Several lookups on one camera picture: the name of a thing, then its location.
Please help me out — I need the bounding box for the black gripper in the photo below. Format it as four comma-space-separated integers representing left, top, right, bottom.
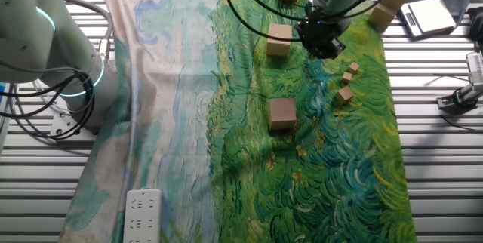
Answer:
295, 3, 346, 60

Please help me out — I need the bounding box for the small wooden cube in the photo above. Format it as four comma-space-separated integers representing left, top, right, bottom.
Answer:
335, 85, 355, 105

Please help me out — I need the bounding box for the silver digital scale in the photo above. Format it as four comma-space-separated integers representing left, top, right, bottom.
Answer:
398, 0, 457, 38

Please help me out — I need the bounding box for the green blue painted cloth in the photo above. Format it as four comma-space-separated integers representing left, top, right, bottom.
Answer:
58, 0, 418, 243

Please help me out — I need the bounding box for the dark round object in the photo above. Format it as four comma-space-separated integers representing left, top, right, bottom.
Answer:
466, 5, 483, 44

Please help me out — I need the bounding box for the white power strip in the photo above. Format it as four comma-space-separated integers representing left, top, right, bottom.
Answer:
122, 186, 163, 243

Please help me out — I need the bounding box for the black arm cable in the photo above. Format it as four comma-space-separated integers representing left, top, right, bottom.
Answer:
220, 0, 414, 44

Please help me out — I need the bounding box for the grey black camera mount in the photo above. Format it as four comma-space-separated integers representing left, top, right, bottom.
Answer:
436, 82, 483, 111

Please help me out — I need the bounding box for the thin black cable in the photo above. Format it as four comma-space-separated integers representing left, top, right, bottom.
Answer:
439, 113, 483, 133

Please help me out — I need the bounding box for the silver ribbed camera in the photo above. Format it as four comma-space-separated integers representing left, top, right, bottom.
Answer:
466, 51, 483, 85

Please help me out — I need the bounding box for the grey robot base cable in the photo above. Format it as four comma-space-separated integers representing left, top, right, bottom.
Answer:
62, 0, 115, 65

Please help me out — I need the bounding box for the black base cable bundle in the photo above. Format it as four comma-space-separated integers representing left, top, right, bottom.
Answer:
0, 71, 97, 140

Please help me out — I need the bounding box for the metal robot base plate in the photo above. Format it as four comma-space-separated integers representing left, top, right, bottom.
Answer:
48, 95, 99, 138

